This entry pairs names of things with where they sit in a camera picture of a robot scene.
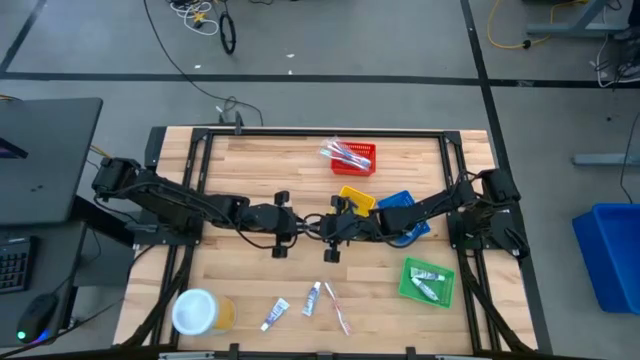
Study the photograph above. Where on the grey desk leg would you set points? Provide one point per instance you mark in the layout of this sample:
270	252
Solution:
560	29

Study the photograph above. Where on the clear blue toothbrush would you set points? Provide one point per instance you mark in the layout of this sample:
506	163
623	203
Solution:
336	145
357	161
340	150

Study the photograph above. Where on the black computer mouse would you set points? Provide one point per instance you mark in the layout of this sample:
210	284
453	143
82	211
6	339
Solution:
37	315

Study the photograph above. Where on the grey metal bar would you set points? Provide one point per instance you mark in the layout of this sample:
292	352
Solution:
605	159

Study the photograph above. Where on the black desk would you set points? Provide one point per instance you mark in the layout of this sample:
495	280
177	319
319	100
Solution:
45	160

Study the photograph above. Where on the yellow plastic basket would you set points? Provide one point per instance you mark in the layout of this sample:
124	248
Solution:
362	199

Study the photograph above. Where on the clear red toothbrush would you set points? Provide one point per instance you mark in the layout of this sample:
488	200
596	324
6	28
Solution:
336	306

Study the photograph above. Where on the large blue plastic bin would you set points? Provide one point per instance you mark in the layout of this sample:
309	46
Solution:
615	260

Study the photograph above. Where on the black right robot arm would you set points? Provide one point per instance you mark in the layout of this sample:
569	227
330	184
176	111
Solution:
425	207

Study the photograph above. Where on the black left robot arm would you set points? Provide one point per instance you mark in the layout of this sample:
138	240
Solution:
170	197

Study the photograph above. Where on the white purple toothpaste tube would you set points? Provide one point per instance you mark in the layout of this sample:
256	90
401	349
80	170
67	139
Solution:
274	314

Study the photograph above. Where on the black backlit keyboard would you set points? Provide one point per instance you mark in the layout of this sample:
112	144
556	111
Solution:
15	265

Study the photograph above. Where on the red plastic basket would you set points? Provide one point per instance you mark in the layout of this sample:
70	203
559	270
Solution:
369	148

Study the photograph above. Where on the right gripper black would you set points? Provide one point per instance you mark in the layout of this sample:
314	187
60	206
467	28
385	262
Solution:
345	227

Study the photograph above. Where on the green plastic basket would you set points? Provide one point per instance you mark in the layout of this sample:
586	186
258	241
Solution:
445	295

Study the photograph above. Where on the yellow jar with white lid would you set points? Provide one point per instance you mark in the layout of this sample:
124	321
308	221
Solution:
195	311

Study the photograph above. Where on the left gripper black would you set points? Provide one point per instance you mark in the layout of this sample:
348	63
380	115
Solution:
275	222

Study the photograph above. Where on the blue plastic basket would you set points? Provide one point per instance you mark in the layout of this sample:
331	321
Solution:
397	200

